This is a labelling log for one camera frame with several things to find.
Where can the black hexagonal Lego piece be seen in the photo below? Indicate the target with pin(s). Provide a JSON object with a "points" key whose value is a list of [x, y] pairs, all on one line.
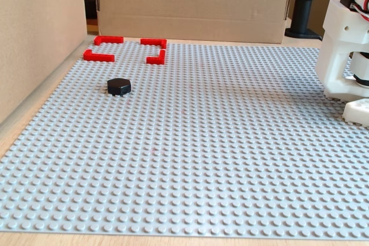
{"points": [[118, 86]]}

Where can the white printed robot arm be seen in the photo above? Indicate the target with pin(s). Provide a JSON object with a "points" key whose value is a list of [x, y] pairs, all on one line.
{"points": [[334, 41]]}

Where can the grey Lego baseplate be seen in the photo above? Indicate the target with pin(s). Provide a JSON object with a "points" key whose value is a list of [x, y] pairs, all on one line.
{"points": [[184, 142]]}

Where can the red L-shaped Lego beam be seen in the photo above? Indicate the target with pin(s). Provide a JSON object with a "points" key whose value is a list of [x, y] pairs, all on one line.
{"points": [[155, 60], [152, 41], [99, 57], [108, 39]]}

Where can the large brown cardboard box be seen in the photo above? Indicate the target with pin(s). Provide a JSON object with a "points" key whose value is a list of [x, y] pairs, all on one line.
{"points": [[196, 1]]}

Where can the black pole stand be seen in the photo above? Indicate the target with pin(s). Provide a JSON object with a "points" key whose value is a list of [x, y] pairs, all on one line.
{"points": [[304, 4]]}

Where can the plain brown cardboard panel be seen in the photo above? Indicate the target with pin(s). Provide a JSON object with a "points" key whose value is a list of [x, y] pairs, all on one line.
{"points": [[37, 33]]}

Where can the white printed base foot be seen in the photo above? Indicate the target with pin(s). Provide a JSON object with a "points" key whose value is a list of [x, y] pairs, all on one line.
{"points": [[357, 112]]}

